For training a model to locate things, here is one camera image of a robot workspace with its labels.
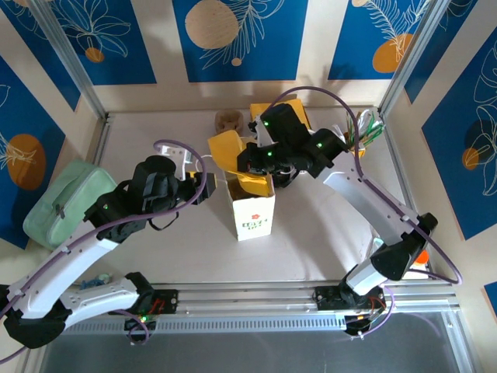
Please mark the white wrapped straw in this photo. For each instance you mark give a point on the white wrapped straw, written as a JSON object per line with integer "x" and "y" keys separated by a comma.
{"x": 363, "y": 118}

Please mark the aluminium frame post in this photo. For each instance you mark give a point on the aluminium frame post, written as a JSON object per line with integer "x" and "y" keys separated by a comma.
{"x": 412, "y": 58}
{"x": 71, "y": 58}

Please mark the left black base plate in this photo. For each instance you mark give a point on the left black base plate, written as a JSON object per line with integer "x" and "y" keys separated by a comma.
{"x": 167, "y": 301}

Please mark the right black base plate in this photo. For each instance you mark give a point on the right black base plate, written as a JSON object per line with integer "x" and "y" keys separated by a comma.
{"x": 328, "y": 297}

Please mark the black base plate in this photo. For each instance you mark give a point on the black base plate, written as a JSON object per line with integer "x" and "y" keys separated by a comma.
{"x": 328, "y": 297}
{"x": 167, "y": 301}

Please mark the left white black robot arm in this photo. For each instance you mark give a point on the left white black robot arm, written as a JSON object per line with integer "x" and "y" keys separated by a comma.
{"x": 58, "y": 272}

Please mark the wooden stirrer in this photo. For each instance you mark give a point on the wooden stirrer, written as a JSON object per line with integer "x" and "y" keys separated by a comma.
{"x": 348, "y": 126}

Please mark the clear plastic package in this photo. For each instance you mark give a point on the clear plastic package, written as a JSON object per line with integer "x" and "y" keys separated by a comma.
{"x": 374, "y": 245}

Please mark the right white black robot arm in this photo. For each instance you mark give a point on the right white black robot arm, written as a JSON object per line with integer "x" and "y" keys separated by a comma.
{"x": 388, "y": 210}

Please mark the brown cardboard cup carrier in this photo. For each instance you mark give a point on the brown cardboard cup carrier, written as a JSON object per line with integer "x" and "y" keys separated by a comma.
{"x": 229, "y": 120}

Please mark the yellow paper napkin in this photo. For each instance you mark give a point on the yellow paper napkin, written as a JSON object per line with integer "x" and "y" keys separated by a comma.
{"x": 225, "y": 149}

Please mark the white printed paper bag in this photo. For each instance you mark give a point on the white printed paper bag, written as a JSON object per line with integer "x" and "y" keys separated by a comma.
{"x": 252, "y": 221}

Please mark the white paper sachet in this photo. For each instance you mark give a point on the white paper sachet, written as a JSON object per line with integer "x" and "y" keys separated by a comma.
{"x": 339, "y": 130}

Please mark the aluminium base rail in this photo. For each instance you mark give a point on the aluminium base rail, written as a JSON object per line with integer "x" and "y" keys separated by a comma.
{"x": 248, "y": 297}

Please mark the mint green zip pouch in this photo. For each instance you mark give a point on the mint green zip pouch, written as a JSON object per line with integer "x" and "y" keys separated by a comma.
{"x": 62, "y": 202}

